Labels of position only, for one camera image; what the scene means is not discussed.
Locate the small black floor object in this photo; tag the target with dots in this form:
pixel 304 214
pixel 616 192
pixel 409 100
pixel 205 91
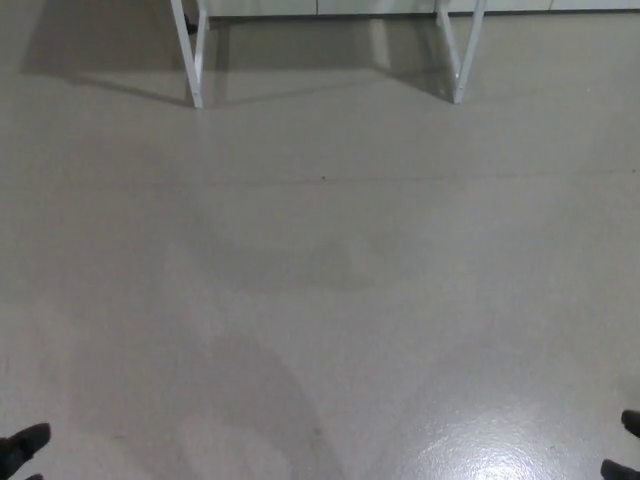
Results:
pixel 189 22

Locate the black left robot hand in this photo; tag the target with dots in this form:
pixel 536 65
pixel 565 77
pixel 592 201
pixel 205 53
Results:
pixel 22 447

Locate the white cabinet row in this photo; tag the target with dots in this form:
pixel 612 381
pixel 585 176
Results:
pixel 375 5

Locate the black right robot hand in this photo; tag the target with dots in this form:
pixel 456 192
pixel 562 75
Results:
pixel 632 424

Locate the white table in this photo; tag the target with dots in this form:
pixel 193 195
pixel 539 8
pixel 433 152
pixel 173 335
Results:
pixel 192 75

